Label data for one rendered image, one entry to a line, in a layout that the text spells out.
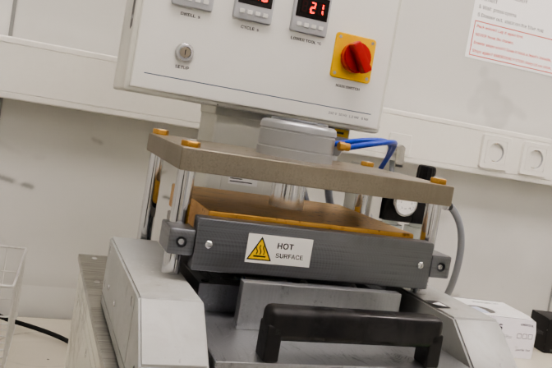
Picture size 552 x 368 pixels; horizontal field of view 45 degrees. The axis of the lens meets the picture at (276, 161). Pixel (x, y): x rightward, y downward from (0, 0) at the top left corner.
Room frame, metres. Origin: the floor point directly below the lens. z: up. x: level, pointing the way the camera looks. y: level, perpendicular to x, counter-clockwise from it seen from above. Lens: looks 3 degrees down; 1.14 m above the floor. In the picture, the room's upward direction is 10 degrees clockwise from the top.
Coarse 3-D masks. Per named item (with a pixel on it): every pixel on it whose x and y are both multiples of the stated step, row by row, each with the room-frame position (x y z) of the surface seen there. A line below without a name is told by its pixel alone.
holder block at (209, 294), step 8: (184, 256) 0.65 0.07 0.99; (184, 264) 0.62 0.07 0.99; (184, 272) 0.62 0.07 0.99; (192, 272) 0.60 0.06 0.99; (192, 280) 0.58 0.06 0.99; (200, 280) 0.57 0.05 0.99; (208, 280) 0.57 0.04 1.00; (216, 280) 0.58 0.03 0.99; (200, 288) 0.56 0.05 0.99; (208, 288) 0.57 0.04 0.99; (216, 288) 0.57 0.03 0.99; (224, 288) 0.57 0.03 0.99; (232, 288) 0.57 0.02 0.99; (200, 296) 0.56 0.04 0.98; (208, 296) 0.57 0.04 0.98; (216, 296) 0.57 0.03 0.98; (224, 296) 0.57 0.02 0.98; (232, 296) 0.57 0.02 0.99; (208, 304) 0.57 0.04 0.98; (216, 304) 0.57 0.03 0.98; (224, 304) 0.57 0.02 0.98; (232, 304) 0.57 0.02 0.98; (232, 312) 0.57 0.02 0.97
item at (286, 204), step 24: (192, 192) 0.66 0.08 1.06; (216, 192) 0.70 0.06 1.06; (240, 192) 0.74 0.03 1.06; (288, 192) 0.66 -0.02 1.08; (168, 216) 0.71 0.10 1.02; (192, 216) 0.61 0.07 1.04; (240, 216) 0.57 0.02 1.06; (264, 216) 0.58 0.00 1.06; (288, 216) 0.61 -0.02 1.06; (312, 216) 0.63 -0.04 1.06; (336, 216) 0.67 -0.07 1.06; (360, 216) 0.70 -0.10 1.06
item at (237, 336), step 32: (256, 288) 0.54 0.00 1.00; (288, 288) 0.55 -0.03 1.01; (320, 288) 0.56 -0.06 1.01; (352, 288) 0.57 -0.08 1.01; (224, 320) 0.55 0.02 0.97; (256, 320) 0.54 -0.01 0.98; (224, 352) 0.47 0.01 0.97; (288, 352) 0.50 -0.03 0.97; (320, 352) 0.51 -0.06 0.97; (352, 352) 0.52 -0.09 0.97; (384, 352) 0.54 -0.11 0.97
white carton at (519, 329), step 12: (468, 300) 1.27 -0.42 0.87; (480, 300) 1.29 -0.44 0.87; (492, 312) 1.23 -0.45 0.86; (504, 312) 1.23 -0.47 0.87; (516, 312) 1.23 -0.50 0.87; (504, 324) 1.17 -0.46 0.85; (516, 324) 1.18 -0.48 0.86; (528, 324) 1.19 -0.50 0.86; (504, 336) 1.18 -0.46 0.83; (516, 336) 1.18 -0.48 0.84; (528, 336) 1.19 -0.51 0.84; (516, 348) 1.18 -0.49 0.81; (528, 348) 1.19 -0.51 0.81
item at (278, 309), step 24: (264, 312) 0.48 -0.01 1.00; (288, 312) 0.47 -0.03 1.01; (312, 312) 0.48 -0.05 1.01; (336, 312) 0.49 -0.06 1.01; (360, 312) 0.50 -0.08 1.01; (384, 312) 0.51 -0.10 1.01; (408, 312) 0.52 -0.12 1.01; (264, 336) 0.47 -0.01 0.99; (288, 336) 0.47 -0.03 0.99; (312, 336) 0.48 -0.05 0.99; (336, 336) 0.48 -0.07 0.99; (360, 336) 0.49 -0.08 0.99; (384, 336) 0.50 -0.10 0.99; (408, 336) 0.51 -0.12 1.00; (432, 336) 0.51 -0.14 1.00; (264, 360) 0.47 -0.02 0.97; (432, 360) 0.51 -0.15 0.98
